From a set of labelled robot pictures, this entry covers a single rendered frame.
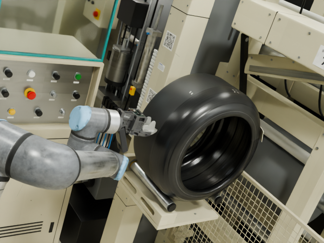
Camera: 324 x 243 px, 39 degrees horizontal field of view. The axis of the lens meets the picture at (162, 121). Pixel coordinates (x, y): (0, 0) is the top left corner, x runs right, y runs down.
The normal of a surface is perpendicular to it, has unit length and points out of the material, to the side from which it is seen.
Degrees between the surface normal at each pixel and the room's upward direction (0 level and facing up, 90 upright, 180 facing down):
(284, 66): 90
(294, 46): 90
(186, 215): 0
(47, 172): 79
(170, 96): 47
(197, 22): 90
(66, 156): 41
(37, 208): 90
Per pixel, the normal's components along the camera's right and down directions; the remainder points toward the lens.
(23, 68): 0.53, 0.48
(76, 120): -0.73, -0.18
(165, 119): -0.61, -0.36
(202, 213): 0.29, -0.88
